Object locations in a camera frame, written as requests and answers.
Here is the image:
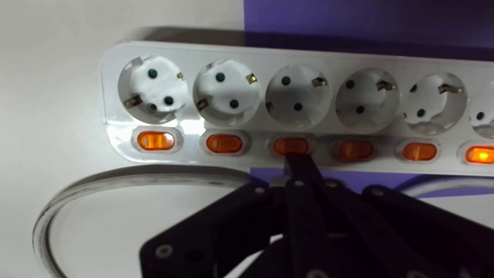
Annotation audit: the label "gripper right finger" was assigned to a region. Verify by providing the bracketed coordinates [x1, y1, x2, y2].
[299, 153, 494, 278]

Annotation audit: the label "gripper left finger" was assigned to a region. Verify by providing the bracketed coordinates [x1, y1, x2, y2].
[140, 153, 332, 278]

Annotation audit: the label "white power strip orange switches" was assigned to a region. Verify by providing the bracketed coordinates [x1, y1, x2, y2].
[101, 41, 494, 178]

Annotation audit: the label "purple mat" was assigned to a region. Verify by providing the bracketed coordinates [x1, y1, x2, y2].
[244, 0, 494, 199]

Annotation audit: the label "white cable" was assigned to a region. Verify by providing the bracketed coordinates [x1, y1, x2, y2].
[33, 164, 494, 278]

